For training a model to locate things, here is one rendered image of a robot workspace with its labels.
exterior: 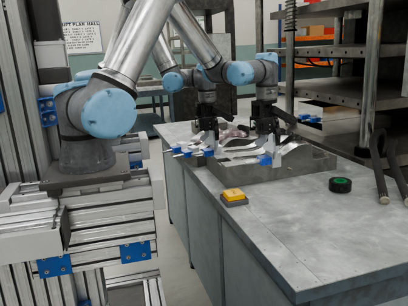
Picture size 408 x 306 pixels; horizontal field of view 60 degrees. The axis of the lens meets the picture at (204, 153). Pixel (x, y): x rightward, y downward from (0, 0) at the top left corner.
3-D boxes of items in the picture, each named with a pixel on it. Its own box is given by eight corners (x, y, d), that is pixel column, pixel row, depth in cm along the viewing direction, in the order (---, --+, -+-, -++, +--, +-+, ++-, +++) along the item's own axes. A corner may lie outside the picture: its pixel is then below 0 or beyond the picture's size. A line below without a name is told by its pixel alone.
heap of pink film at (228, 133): (213, 149, 172) (212, 133, 170) (193, 142, 186) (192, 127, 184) (253, 139, 186) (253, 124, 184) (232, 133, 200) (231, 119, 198)
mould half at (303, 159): (226, 188, 139) (225, 155, 135) (206, 168, 163) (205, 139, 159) (336, 169, 153) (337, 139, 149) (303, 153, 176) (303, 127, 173)
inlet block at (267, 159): (248, 172, 126) (247, 158, 124) (242, 168, 130) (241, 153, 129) (281, 166, 129) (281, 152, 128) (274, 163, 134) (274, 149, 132)
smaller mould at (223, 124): (197, 136, 222) (197, 125, 220) (191, 131, 236) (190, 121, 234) (227, 132, 227) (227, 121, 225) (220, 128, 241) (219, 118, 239)
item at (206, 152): (192, 162, 150) (192, 150, 149) (189, 158, 155) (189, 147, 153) (222, 158, 154) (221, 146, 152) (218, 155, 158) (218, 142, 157)
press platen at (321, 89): (370, 112, 171) (371, 101, 170) (266, 89, 273) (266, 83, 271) (485, 97, 191) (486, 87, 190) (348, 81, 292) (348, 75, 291)
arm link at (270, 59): (248, 53, 119) (265, 52, 124) (249, 87, 122) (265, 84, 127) (266, 53, 113) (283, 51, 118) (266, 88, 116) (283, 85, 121)
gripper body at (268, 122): (249, 132, 129) (248, 99, 125) (271, 129, 131) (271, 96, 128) (258, 136, 122) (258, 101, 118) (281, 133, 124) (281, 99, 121)
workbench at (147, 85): (131, 143, 534) (124, 83, 508) (121, 121, 709) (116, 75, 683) (177, 138, 552) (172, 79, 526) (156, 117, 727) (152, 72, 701)
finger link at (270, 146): (261, 161, 126) (259, 135, 125) (277, 158, 127) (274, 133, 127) (266, 161, 123) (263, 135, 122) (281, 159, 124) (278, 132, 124)
